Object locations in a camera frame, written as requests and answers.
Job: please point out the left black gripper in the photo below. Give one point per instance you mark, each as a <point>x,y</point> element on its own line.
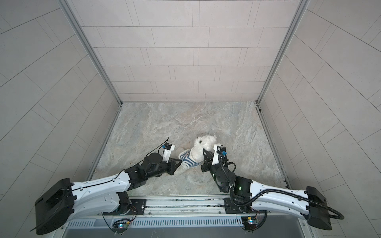
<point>171,167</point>

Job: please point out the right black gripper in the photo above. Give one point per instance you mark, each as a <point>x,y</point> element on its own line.
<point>207,161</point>

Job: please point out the white teddy bear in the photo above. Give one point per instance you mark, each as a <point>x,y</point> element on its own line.
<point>202,142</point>

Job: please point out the blue white striped sweater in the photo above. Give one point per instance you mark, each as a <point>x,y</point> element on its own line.
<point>187,161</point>

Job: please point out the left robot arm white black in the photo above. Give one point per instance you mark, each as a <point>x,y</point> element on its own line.
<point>46,206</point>

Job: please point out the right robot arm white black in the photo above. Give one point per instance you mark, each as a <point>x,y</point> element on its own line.
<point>249,196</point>

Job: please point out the left green circuit board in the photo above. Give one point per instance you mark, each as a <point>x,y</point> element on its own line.
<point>122,224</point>

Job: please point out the green circuit board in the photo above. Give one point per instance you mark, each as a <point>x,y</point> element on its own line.
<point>122,224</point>
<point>249,223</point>

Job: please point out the right green circuit board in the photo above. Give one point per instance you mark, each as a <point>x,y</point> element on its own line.
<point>249,223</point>

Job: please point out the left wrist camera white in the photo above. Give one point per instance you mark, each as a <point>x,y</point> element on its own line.
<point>167,150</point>

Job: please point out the aluminium mounting rail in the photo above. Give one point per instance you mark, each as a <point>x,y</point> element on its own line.
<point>184,205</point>

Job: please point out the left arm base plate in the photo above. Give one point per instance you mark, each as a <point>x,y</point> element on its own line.
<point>134,207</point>

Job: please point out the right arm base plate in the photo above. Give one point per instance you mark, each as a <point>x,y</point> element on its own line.
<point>231,208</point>

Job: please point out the right corner aluminium post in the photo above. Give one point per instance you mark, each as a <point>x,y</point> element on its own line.
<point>287,39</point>

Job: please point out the corner aluminium post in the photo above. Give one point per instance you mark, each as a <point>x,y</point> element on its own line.
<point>287,39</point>
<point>87,46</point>

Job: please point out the left corner aluminium post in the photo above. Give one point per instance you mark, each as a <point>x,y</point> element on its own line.
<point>87,46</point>

